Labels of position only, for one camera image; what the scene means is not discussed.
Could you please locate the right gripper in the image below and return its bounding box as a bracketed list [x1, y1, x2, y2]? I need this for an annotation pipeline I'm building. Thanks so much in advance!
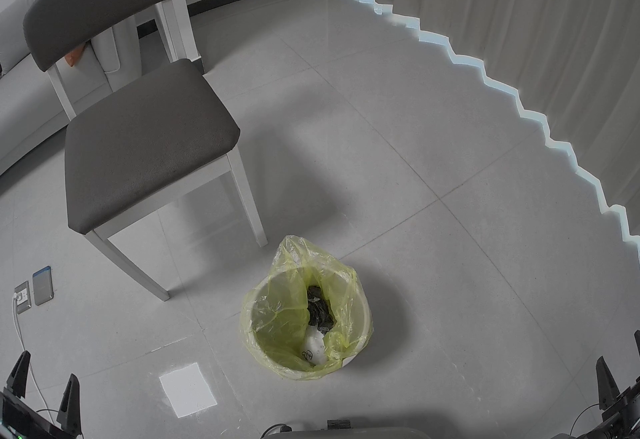
[594, 329, 640, 429]

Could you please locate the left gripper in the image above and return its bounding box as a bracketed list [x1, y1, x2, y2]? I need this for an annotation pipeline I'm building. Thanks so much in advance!
[0, 350, 83, 439]

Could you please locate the yellow plastic bag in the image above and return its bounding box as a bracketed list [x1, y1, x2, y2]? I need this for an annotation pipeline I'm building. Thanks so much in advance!
[241, 235, 374, 381]

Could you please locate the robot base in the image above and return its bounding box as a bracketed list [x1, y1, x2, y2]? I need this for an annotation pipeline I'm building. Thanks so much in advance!
[260, 419, 417, 439]

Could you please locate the white trash bin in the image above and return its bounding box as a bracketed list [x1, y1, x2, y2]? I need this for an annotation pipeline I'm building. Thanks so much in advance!
[243, 272, 374, 371]

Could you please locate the crumpled black plastic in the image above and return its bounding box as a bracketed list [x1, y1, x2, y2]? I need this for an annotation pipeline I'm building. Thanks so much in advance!
[305, 284, 337, 334]

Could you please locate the white chair with grey seat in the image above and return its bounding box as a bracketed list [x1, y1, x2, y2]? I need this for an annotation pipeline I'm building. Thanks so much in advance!
[22, 0, 267, 303]

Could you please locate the crumpled white paper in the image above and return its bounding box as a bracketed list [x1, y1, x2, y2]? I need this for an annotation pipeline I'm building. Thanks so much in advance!
[299, 326, 334, 369]

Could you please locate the pale grey sofa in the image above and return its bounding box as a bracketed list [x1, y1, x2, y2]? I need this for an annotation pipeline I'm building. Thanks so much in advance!
[0, 0, 143, 177]

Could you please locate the small orange item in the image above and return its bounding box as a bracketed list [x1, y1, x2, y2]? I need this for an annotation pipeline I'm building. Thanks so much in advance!
[63, 44, 92, 69]

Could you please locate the white curtain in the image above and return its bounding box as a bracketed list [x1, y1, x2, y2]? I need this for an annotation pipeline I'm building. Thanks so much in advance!
[340, 0, 640, 249]

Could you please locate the black cable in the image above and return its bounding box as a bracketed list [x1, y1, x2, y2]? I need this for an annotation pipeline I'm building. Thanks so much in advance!
[27, 407, 64, 429]
[259, 421, 294, 439]
[569, 402, 602, 439]

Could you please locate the white cable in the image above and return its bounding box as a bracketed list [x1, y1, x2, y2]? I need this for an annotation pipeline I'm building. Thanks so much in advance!
[11, 293, 52, 417]

